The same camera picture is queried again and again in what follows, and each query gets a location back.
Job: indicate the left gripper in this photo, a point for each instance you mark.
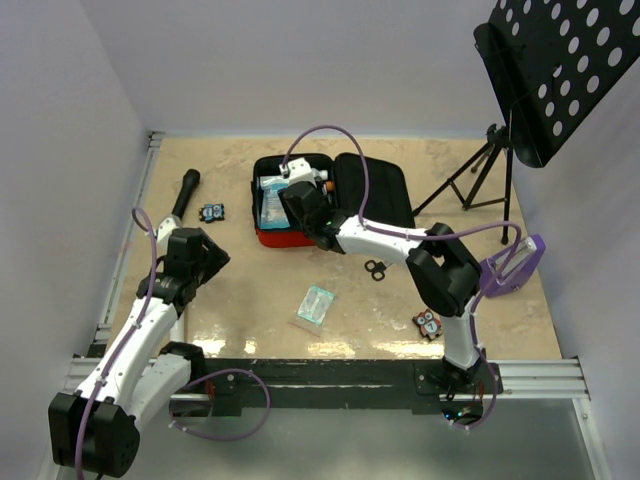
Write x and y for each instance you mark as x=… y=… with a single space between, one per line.
x=216 y=258

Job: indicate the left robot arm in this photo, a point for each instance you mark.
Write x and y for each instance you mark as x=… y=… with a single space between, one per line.
x=97 y=427

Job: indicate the black microphone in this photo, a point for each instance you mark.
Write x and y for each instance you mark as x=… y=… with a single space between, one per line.
x=190 y=182

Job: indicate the aluminium front rail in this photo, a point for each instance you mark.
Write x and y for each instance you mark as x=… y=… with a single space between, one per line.
x=562 y=379

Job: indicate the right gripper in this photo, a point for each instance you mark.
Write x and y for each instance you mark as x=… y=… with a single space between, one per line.
x=293 y=219

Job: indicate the blue mask package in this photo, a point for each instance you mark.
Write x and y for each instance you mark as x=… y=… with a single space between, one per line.
x=272 y=213

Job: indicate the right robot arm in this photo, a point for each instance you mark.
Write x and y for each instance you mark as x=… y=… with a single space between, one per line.
x=444 y=272

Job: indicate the purple box device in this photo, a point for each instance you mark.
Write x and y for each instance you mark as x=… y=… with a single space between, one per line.
x=500 y=278

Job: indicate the blue owl toy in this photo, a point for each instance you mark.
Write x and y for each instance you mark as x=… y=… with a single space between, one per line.
x=210 y=213

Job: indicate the brown owl toy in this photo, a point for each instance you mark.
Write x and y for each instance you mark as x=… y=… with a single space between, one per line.
x=428 y=325

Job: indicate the black music stand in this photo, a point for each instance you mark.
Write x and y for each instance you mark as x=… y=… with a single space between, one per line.
x=565 y=75

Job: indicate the bandage plasters bag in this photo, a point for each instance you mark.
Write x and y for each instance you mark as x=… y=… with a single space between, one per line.
x=315 y=305

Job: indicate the black handled scissors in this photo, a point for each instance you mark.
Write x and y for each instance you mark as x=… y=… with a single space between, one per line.
x=376 y=269

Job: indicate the red medicine kit case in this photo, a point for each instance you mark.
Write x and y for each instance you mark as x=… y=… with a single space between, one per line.
x=388 y=199

